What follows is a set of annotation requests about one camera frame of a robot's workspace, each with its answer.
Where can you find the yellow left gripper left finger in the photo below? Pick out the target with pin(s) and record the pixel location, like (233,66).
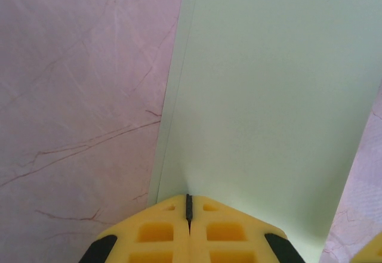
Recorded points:
(155,230)

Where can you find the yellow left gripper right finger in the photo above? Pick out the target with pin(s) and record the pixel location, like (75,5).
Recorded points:
(226,230)

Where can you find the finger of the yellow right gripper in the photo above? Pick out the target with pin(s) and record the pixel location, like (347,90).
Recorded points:
(371,252)

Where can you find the light green paper sheet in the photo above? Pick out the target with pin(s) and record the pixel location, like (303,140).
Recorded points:
(268,96)

